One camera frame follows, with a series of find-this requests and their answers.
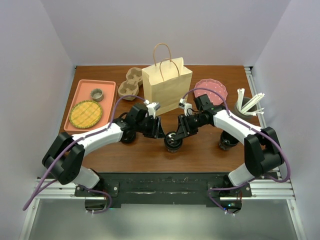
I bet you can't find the black cup lid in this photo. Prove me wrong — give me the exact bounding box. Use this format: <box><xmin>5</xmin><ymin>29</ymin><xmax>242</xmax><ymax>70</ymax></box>
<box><xmin>164</xmin><ymin>131</ymin><xmax>182</xmax><ymax>142</ymax></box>

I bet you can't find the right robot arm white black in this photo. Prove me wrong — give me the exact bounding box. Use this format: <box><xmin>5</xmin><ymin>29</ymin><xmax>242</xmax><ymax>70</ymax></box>
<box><xmin>165</xmin><ymin>94</ymin><xmax>286</xmax><ymax>197</ymax></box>

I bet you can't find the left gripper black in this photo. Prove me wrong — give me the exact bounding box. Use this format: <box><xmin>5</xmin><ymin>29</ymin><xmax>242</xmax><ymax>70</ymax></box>
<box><xmin>134</xmin><ymin>115</ymin><xmax>166</xmax><ymax>139</ymax></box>

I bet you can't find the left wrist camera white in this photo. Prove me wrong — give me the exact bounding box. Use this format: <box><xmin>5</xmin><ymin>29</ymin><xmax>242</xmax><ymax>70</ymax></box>
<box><xmin>143</xmin><ymin>100</ymin><xmax>161</xmax><ymax>118</ymax></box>

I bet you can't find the cardboard cup carrier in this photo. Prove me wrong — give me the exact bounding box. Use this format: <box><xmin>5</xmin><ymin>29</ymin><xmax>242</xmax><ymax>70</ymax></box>
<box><xmin>118</xmin><ymin>67</ymin><xmax>143</xmax><ymax>101</ymax></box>

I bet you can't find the pink polka dot plate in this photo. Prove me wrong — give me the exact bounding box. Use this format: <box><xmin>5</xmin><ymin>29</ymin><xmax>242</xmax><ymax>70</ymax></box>
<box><xmin>194</xmin><ymin>78</ymin><xmax>228</xmax><ymax>106</ymax></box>

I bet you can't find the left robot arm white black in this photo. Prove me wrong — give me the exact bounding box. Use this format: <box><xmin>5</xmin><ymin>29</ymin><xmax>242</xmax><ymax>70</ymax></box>
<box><xmin>42</xmin><ymin>102</ymin><xmax>166</xmax><ymax>196</ymax></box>

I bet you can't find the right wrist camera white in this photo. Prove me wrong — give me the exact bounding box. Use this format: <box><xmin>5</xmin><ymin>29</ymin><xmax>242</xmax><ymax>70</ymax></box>
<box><xmin>178</xmin><ymin>98</ymin><xmax>192</xmax><ymax>116</ymax></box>

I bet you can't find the salmon pink tray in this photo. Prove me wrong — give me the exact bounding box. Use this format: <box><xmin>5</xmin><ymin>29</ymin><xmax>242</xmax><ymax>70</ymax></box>
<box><xmin>63</xmin><ymin>79</ymin><xmax>118</xmax><ymax>134</ymax></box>

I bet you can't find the small grey ceramic cup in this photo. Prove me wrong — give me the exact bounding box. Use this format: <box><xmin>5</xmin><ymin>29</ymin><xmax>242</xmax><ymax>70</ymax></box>
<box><xmin>90</xmin><ymin>88</ymin><xmax>104</xmax><ymax>102</ymax></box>

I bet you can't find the black coffee cup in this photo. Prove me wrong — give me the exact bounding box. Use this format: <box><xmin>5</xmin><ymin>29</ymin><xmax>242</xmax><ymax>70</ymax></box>
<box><xmin>164</xmin><ymin>139</ymin><xmax>183</xmax><ymax>153</ymax></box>
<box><xmin>219</xmin><ymin>131</ymin><xmax>239</xmax><ymax>151</ymax></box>

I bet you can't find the grey straw holder cup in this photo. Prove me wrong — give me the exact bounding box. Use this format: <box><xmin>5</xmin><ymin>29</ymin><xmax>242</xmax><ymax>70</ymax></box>
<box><xmin>232</xmin><ymin>96</ymin><xmax>258</xmax><ymax>121</ymax></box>

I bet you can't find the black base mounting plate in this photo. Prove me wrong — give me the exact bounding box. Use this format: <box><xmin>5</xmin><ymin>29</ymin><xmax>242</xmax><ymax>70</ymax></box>
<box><xmin>74</xmin><ymin>172</ymin><xmax>251</xmax><ymax>213</ymax></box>

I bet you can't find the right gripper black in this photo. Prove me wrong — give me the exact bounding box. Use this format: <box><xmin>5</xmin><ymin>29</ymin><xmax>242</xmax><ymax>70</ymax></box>
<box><xmin>174</xmin><ymin>112</ymin><xmax>207</xmax><ymax>141</ymax></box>

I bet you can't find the yellow woven coaster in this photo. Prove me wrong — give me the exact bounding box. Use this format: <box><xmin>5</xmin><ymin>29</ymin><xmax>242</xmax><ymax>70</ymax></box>
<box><xmin>68</xmin><ymin>100</ymin><xmax>103</xmax><ymax>129</ymax></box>

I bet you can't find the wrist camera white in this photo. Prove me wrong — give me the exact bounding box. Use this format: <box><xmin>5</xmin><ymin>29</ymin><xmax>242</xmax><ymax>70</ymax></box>
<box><xmin>143</xmin><ymin>100</ymin><xmax>161</xmax><ymax>118</ymax></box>
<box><xmin>178</xmin><ymin>98</ymin><xmax>192</xmax><ymax>116</ymax></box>

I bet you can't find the brown paper bag with handles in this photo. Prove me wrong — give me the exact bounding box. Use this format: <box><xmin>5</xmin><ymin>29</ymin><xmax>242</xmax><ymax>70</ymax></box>
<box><xmin>141</xmin><ymin>49</ymin><xmax>193</xmax><ymax>116</ymax></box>

